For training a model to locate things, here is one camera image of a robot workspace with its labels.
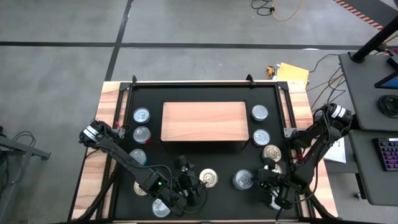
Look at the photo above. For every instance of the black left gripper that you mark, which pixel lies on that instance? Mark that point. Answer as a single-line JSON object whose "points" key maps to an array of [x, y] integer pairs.
{"points": [[182, 186]]}

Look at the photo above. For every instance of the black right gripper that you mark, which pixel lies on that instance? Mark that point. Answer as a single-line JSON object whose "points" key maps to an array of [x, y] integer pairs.
{"points": [[273, 183]]}

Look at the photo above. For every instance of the teal skipjack tuna can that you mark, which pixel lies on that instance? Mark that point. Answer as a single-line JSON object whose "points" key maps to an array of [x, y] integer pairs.
{"points": [[242, 179], [140, 154]]}

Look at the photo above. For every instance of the red can with silver lid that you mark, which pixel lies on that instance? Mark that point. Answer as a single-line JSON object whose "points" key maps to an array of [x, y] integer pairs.
{"points": [[261, 137], [142, 134]]}

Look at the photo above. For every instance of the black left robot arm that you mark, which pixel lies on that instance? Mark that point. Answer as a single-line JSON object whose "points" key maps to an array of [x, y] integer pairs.
{"points": [[124, 158]]}

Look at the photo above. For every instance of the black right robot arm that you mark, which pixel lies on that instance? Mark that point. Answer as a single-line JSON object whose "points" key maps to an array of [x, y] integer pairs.
{"points": [[311, 146]]}

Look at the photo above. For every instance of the wooden shelf with black legs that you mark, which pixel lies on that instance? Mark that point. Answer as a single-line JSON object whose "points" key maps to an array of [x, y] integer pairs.
{"points": [[205, 121]]}

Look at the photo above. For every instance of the blue can with silver lid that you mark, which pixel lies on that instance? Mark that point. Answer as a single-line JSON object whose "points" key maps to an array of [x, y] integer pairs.
{"points": [[141, 115], [273, 203]]}

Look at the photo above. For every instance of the silver-lid can white green label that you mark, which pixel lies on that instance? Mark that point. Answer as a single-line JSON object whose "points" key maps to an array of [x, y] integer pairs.
{"points": [[159, 209], [260, 112]]}

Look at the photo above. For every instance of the white paper sheet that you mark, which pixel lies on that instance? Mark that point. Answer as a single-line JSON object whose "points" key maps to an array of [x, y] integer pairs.
{"points": [[337, 154]]}

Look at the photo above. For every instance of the black table mat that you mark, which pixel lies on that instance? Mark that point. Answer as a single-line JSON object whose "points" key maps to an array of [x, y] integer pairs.
{"points": [[217, 93]]}

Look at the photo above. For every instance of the grey desk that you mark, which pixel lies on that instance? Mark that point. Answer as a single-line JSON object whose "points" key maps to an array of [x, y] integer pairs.
{"points": [[363, 174], [363, 93]]}

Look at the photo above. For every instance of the yellow black plug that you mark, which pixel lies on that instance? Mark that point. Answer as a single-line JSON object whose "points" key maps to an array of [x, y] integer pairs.
{"points": [[270, 72]]}

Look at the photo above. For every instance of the yellow envelope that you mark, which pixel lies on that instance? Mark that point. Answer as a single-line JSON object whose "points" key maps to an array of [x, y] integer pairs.
{"points": [[292, 73]]}

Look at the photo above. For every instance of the black keyboard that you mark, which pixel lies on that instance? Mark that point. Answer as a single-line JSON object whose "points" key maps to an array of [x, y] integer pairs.
{"points": [[387, 154]]}

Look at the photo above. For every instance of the black tablet screen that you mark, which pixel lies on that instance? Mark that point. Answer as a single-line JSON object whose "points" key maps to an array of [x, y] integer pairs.
{"points": [[390, 82]]}

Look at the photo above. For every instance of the grey metal stand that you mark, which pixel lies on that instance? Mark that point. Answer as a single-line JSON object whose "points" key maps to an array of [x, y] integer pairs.
{"points": [[18, 149]]}

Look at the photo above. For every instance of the black pole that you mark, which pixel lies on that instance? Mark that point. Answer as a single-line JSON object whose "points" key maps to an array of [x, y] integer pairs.
{"points": [[376, 40]]}

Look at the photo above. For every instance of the silver metal bracket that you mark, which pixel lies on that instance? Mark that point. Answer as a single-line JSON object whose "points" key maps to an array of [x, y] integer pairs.
{"points": [[290, 132]]}

